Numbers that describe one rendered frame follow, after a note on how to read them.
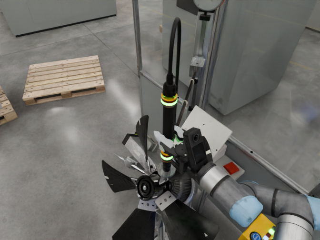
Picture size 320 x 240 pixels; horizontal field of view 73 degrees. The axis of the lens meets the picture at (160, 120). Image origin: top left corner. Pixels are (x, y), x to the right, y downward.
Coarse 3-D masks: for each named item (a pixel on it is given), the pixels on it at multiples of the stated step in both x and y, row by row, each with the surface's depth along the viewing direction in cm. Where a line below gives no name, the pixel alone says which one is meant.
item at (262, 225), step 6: (258, 216) 108; (264, 216) 108; (252, 222) 106; (258, 222) 106; (264, 222) 106; (270, 222) 106; (252, 228) 104; (258, 228) 104; (264, 228) 104; (270, 228) 104; (246, 234) 102; (264, 234) 102
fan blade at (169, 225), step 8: (176, 200) 102; (168, 208) 99; (176, 208) 99; (184, 208) 99; (168, 216) 96; (176, 216) 96; (184, 216) 96; (192, 216) 96; (200, 216) 95; (168, 224) 95; (176, 224) 94; (184, 224) 94; (192, 224) 93; (200, 224) 93; (208, 224) 92; (216, 224) 91; (168, 232) 93; (176, 232) 92; (184, 232) 92; (192, 232) 91; (200, 232) 91; (208, 232) 90; (216, 232) 89
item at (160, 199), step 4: (168, 192) 105; (160, 196) 103; (164, 196) 103; (168, 196) 103; (172, 196) 103; (156, 200) 102; (160, 200) 102; (168, 200) 102; (172, 200) 102; (156, 204) 101; (164, 204) 101; (168, 204) 101; (160, 208) 99; (164, 208) 99
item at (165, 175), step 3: (174, 144) 80; (174, 147) 81; (159, 165) 84; (171, 165) 84; (159, 168) 83; (171, 168) 83; (174, 168) 83; (159, 171) 82; (162, 171) 82; (171, 171) 82; (174, 171) 82; (159, 174) 82; (162, 174) 81; (165, 174) 81; (168, 174) 81; (171, 174) 81; (165, 177) 81; (168, 177) 81
